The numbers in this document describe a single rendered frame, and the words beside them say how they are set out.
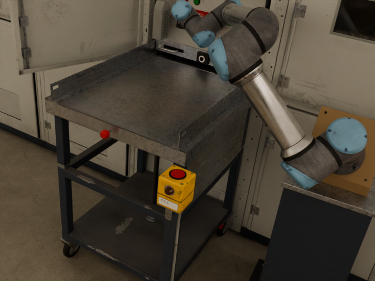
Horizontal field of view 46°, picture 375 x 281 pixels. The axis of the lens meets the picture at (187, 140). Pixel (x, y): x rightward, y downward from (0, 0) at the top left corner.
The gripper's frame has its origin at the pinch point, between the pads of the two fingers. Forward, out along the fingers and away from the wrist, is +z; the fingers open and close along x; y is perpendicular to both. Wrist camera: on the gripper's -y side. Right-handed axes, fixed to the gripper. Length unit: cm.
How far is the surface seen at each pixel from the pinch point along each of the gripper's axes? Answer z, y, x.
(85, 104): -44, -18, -45
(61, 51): -25, -52, -28
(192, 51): 9.4, -7.6, -7.4
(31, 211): 9, -67, -113
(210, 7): -0.5, -1.5, 12.2
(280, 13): -7.4, 31.9, 14.5
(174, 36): 8.4, -18.6, -2.9
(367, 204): -25, 86, -45
